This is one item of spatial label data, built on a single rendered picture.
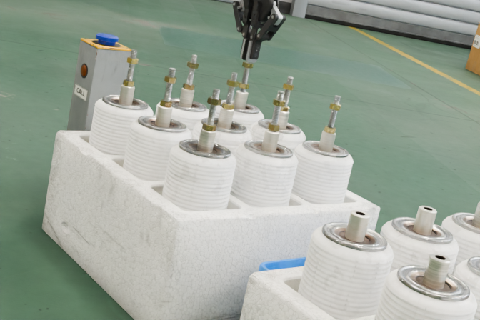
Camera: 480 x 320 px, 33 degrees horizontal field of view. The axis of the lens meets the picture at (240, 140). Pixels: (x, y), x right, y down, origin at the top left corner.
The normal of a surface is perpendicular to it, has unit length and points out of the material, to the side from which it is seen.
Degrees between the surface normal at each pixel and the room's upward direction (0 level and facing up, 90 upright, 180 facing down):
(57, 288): 0
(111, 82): 90
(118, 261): 90
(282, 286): 0
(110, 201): 90
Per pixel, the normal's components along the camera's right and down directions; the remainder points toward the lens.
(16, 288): 0.20, -0.95
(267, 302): -0.79, 0.00
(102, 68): 0.58, 0.32
